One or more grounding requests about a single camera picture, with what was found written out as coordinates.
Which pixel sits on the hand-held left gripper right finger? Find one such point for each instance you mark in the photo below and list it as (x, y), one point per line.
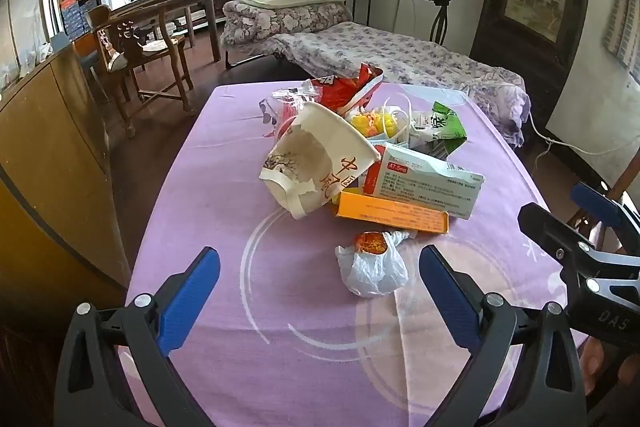
(447, 297)

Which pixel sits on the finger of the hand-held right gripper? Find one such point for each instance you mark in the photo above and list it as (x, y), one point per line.
(545, 227)
(595, 207)

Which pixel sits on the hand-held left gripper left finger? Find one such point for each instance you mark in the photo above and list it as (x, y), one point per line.
(192, 292)

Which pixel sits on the green packet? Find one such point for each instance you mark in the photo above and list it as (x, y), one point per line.
(447, 124)

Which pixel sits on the red snack bag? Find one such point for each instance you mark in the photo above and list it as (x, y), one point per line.
(345, 92)

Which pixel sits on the person's right hand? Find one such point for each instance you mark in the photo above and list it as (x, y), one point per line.
(595, 367)

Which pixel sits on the crumpled white plastic bag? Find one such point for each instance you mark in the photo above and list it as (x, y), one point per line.
(372, 269)

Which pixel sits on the orange cardboard box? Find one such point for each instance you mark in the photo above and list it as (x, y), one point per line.
(390, 214)

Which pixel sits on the white medicine box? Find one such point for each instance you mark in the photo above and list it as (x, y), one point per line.
(425, 187)

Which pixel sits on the purple tablecloth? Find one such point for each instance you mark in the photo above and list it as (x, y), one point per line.
(210, 167)

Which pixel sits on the torn white paper cup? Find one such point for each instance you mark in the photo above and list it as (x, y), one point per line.
(310, 157)

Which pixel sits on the wooden cabinet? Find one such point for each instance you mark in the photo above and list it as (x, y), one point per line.
(50, 132)

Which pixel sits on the clear plastic wrapper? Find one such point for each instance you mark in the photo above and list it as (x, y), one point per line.
(295, 96)

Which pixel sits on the bed with floral sheet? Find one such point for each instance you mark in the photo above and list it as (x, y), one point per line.
(400, 52)

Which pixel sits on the carved wooden armchair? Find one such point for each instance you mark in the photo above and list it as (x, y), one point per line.
(130, 42)

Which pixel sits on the grey blue chair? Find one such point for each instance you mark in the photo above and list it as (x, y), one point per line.
(62, 41)

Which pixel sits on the folded floral quilt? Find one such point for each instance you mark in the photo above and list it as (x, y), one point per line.
(290, 19)

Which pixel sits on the wall paper sheets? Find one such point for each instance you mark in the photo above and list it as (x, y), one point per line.
(622, 27)

